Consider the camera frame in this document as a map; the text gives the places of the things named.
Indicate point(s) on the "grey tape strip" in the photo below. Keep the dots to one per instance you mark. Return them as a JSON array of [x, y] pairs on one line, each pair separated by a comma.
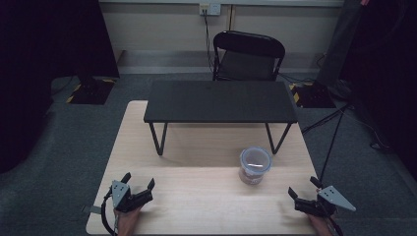
[[91, 209]]

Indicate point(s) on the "person's right hand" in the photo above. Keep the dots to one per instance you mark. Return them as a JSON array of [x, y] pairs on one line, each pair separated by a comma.
[[320, 225]]

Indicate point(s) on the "clear plastic jar blue-rimmed lid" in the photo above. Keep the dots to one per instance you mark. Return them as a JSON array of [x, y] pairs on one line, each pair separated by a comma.
[[255, 164]]

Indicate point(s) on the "black stand base striped tape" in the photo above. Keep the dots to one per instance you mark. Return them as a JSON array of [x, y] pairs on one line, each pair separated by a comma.
[[314, 96], [90, 91]]

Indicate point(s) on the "black shelf riser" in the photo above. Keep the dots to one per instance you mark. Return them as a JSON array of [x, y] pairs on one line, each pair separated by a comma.
[[219, 101]]

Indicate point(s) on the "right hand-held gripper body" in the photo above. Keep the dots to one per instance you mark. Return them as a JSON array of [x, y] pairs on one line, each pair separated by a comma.
[[323, 203]]

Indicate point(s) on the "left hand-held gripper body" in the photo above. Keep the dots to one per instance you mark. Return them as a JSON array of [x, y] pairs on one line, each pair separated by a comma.
[[131, 199]]

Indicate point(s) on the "grey upright panel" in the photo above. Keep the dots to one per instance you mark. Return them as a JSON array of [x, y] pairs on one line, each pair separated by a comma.
[[341, 42]]

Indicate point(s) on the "person's left hand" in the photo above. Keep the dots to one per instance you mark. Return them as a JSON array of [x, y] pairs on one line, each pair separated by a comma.
[[127, 223]]

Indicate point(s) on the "black tripod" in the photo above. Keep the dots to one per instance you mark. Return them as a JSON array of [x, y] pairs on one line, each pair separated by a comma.
[[331, 144]]

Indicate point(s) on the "black folding chair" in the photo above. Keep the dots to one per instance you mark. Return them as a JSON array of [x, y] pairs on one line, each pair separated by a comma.
[[249, 55]]

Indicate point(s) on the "white wall socket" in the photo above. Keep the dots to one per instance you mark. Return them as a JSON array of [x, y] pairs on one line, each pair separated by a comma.
[[210, 9]]

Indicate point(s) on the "dark curtain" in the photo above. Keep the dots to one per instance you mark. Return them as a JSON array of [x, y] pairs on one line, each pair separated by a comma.
[[387, 65], [39, 65]]

